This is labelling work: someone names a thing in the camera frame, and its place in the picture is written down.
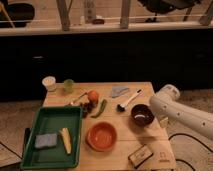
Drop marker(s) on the dark purple bowl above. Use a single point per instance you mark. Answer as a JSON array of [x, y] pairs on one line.
[[142, 115]]

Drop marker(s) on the grey blue cloth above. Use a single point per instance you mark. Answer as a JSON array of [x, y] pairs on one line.
[[118, 91]]

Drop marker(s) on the green chili pepper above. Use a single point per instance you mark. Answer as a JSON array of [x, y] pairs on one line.
[[101, 109]]

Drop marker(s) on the orange fruit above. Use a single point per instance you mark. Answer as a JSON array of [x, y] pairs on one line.
[[93, 95]]

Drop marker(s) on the white handled brush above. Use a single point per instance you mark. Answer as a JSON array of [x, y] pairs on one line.
[[121, 107]]

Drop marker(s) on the blue sponge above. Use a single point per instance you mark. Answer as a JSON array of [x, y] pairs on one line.
[[45, 141]]

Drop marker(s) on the dark red small object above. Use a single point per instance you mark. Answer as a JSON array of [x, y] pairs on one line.
[[98, 21]]

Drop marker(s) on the green cup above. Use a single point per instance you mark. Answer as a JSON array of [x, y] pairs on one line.
[[68, 85]]

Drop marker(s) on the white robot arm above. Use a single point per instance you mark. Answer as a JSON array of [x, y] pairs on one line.
[[164, 102]]

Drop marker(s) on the dark chair left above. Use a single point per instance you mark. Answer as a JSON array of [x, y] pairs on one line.
[[20, 13]]

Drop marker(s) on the yellow corn cob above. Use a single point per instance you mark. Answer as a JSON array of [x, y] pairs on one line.
[[66, 140]]

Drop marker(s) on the green plastic tray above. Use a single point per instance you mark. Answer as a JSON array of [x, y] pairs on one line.
[[50, 120]]

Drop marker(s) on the orange bowl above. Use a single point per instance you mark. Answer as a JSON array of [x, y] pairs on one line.
[[101, 136]]

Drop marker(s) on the dark grape bunch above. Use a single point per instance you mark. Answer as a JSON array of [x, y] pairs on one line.
[[87, 108]]

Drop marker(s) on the black office chair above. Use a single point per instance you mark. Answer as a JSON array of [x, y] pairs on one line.
[[167, 6]]

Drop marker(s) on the white cup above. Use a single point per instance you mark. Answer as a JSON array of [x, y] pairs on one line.
[[49, 83]]

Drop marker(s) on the black wooden block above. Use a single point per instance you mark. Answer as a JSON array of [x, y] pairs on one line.
[[139, 156]]

